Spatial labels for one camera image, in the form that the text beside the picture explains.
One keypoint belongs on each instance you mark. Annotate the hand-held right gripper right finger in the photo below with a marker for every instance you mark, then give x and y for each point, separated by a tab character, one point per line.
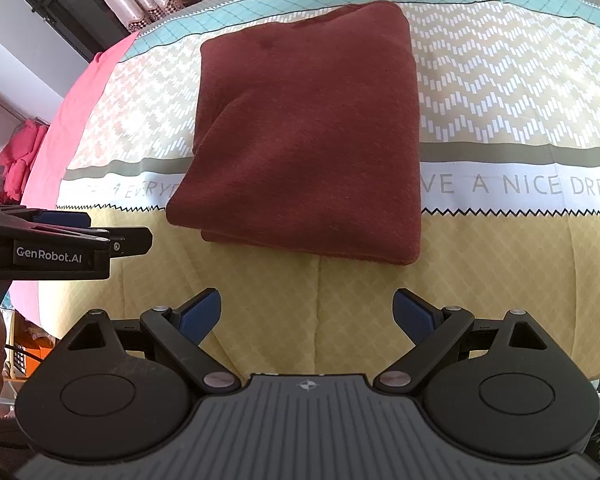
413	316

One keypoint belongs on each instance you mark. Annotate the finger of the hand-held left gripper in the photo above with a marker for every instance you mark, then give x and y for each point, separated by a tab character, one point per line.
62	219
130	242

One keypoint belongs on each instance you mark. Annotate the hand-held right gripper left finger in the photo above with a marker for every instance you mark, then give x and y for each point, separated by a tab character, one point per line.
200	316

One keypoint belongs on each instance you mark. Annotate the maroon knit sweater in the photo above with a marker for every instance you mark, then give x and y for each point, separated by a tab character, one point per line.
305	135

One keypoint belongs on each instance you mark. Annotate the patterned bed blanket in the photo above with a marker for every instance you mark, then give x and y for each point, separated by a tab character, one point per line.
505	285

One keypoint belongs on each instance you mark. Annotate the pink bed sheet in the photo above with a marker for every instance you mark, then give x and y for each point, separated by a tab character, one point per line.
77	110

